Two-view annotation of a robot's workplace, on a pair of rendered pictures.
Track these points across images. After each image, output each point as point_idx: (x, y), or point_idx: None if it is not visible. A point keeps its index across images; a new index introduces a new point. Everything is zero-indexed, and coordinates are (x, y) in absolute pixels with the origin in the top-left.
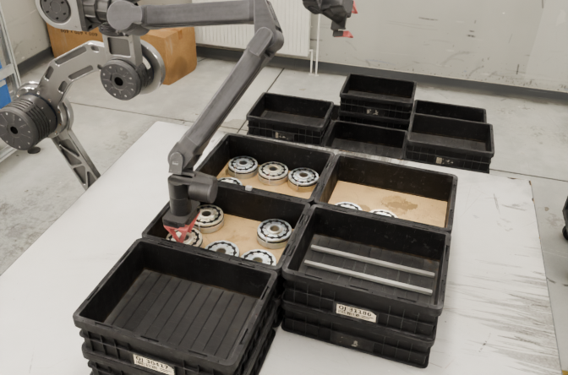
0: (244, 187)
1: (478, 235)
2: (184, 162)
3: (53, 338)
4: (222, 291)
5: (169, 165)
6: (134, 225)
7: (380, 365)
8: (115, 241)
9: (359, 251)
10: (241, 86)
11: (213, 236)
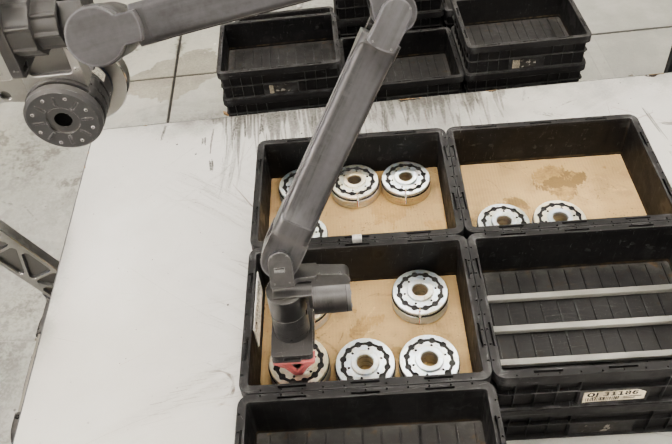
0: (347, 237)
1: None
2: (294, 264)
3: None
4: (400, 429)
5: (269, 277)
6: (166, 335)
7: (648, 443)
8: (152, 378)
9: (552, 281)
10: (365, 110)
11: (327, 331)
